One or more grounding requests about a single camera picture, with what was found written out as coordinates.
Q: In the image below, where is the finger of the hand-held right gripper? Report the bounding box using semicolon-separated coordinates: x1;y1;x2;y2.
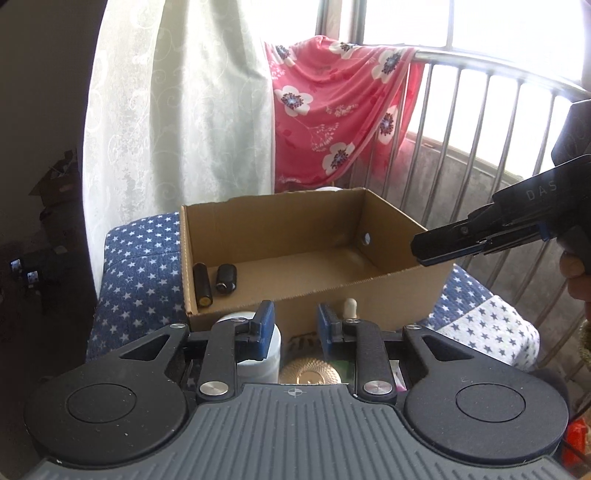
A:
417;235;546;268
412;217;540;263

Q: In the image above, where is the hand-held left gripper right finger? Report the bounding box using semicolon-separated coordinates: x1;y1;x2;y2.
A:
316;302;468;405

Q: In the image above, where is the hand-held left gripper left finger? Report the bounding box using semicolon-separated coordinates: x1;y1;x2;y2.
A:
119;300;278;402

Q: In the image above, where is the brown cardboard box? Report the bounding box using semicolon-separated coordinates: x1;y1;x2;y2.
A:
179;187;454;346

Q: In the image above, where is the person's right hand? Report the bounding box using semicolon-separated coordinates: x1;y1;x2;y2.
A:
560;251;591;320

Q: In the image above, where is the gold round compact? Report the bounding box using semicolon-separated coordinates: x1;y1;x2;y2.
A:
279;355;343;385

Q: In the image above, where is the white bottle with green label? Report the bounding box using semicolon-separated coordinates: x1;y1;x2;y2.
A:
217;311;282;384

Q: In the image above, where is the short black cylinder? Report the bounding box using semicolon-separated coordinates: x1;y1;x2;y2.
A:
215;263;238;295

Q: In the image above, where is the long black cylindrical battery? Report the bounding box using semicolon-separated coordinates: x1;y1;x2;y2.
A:
193;262;213;307

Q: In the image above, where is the metal window railing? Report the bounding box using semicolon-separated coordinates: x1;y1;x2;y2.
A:
342;44;591;370

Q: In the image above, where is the pink package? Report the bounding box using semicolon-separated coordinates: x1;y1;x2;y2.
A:
390;361;408;394

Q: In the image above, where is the star patterned patchwork blanket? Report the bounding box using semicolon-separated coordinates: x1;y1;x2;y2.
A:
87;211;541;371

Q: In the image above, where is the red floral cloth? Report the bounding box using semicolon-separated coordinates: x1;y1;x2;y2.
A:
264;34;424;193

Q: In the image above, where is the window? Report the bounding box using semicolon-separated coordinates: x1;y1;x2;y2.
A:
316;0;591;171

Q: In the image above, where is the orange object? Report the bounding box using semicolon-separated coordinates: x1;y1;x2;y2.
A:
565;416;590;468

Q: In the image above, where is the white patterned curtain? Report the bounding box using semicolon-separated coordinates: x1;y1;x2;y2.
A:
82;0;276;296

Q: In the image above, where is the background cardboard box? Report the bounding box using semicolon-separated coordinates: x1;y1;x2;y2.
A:
30;148;82;207

